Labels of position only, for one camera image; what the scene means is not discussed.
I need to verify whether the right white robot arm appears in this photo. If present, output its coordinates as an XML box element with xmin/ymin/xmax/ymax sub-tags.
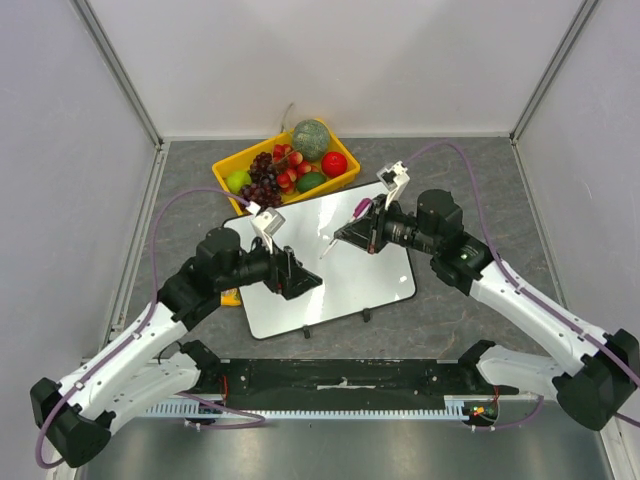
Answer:
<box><xmin>334</xmin><ymin>189</ymin><xmax>639</xmax><ymax>431</ymax></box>

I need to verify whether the dark purple grape bunch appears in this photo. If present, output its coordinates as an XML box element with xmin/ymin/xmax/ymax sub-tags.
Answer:
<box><xmin>239</xmin><ymin>152</ymin><xmax>282</xmax><ymax>208</ymax></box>

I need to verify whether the aluminium frame post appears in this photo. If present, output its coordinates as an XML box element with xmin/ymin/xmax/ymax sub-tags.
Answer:
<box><xmin>70</xmin><ymin>0</ymin><xmax>164</xmax><ymax>150</ymax></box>
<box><xmin>509</xmin><ymin>0</ymin><xmax>601</xmax><ymax>144</ymax></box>

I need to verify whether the yellow plastic tray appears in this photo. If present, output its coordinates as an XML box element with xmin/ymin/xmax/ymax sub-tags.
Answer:
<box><xmin>212</xmin><ymin>119</ymin><xmax>360</xmax><ymax>215</ymax></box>

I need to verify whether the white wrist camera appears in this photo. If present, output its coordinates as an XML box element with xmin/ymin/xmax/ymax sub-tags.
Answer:
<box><xmin>377</xmin><ymin>161</ymin><xmax>410</xmax><ymax>210</ymax></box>
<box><xmin>247</xmin><ymin>201</ymin><xmax>285</xmax><ymax>254</ymax></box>

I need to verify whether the yellow candy packet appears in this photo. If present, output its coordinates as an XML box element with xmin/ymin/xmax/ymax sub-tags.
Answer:
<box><xmin>221</xmin><ymin>288</ymin><xmax>242</xmax><ymax>307</ymax></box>

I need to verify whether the purple cable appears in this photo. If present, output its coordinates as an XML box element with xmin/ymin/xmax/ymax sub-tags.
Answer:
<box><xmin>35</xmin><ymin>187</ymin><xmax>266</xmax><ymax>470</ymax></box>
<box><xmin>404</xmin><ymin>141</ymin><xmax>640</xmax><ymax>432</ymax></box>

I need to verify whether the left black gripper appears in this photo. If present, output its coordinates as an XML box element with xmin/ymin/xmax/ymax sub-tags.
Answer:
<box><xmin>217</xmin><ymin>230</ymin><xmax>321</xmax><ymax>300</ymax></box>

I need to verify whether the right aluminium frame post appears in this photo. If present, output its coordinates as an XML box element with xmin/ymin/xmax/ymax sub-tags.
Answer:
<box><xmin>509</xmin><ymin>0</ymin><xmax>601</xmax><ymax>144</ymax></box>

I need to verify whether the red peach slices cluster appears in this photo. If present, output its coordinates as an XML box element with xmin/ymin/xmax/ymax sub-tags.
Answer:
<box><xmin>271</xmin><ymin>144</ymin><xmax>320</xmax><ymax>195</ymax></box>

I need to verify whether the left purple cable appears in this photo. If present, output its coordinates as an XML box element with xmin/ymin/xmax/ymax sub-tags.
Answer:
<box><xmin>35</xmin><ymin>187</ymin><xmax>266</xmax><ymax>470</ymax></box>

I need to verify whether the white whiteboard black frame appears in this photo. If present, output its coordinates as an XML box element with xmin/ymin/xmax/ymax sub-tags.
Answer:
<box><xmin>239</xmin><ymin>182</ymin><xmax>416</xmax><ymax>340</ymax></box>

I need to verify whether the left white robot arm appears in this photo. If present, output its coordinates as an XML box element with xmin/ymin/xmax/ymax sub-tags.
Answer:
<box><xmin>29</xmin><ymin>227</ymin><xmax>323</xmax><ymax>469</ymax></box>

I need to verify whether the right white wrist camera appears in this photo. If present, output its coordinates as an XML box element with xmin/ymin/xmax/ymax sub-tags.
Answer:
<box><xmin>377</xmin><ymin>161</ymin><xmax>410</xmax><ymax>210</ymax></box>

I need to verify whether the green avocado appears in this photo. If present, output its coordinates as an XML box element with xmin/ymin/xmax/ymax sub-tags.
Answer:
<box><xmin>296</xmin><ymin>172</ymin><xmax>326</xmax><ymax>194</ymax></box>

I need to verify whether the green netted melon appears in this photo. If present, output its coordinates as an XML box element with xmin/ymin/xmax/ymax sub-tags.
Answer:
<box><xmin>292</xmin><ymin>119</ymin><xmax>331</xmax><ymax>162</ymax></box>

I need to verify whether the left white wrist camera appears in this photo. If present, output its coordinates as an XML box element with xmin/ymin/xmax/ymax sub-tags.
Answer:
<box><xmin>247</xmin><ymin>201</ymin><xmax>285</xmax><ymax>254</ymax></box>

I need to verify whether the white marker with pink cap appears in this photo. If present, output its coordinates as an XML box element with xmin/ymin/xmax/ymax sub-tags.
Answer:
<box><xmin>319</xmin><ymin>198</ymin><xmax>372</xmax><ymax>260</ymax></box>

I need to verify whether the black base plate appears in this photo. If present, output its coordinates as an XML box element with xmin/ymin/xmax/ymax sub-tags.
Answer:
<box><xmin>190</xmin><ymin>359</ymin><xmax>494</xmax><ymax>412</ymax></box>

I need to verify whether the white slotted cable duct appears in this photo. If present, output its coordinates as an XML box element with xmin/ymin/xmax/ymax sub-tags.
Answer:
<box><xmin>144</xmin><ymin>394</ymin><xmax>474</xmax><ymax>420</ymax></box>

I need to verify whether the left aluminium frame post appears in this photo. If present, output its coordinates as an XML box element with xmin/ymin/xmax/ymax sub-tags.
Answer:
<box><xmin>70</xmin><ymin>0</ymin><xmax>164</xmax><ymax>150</ymax></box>

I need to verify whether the red apple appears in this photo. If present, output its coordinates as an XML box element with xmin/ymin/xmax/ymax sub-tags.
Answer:
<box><xmin>321</xmin><ymin>151</ymin><xmax>348</xmax><ymax>178</ymax></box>

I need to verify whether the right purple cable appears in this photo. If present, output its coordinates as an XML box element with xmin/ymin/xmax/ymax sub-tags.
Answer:
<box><xmin>404</xmin><ymin>141</ymin><xmax>640</xmax><ymax>432</ymax></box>

